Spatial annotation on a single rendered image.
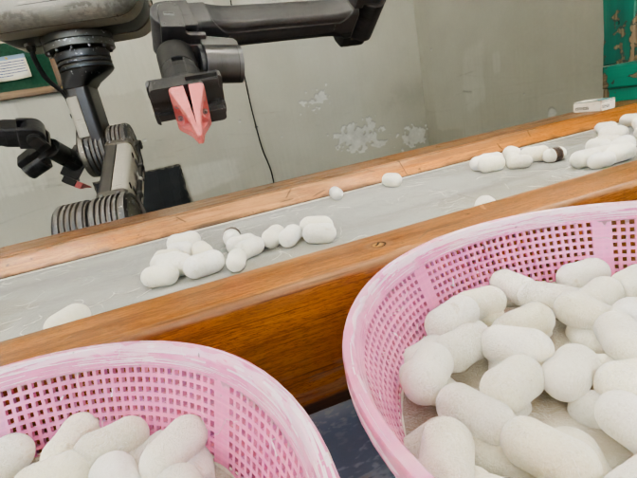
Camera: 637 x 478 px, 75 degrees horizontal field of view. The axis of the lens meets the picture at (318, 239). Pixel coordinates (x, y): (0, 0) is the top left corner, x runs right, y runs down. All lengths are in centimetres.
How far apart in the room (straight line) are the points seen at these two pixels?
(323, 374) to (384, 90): 266
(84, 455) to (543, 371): 20
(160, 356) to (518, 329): 17
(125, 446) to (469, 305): 18
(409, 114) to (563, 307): 275
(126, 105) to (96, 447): 230
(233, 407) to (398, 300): 11
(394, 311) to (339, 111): 251
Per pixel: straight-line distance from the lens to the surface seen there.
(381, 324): 22
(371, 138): 281
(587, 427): 21
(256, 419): 18
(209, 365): 20
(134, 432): 22
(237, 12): 80
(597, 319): 24
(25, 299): 52
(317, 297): 26
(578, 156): 58
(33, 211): 253
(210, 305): 26
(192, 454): 20
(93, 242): 63
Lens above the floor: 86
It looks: 16 degrees down
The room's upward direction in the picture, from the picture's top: 11 degrees counter-clockwise
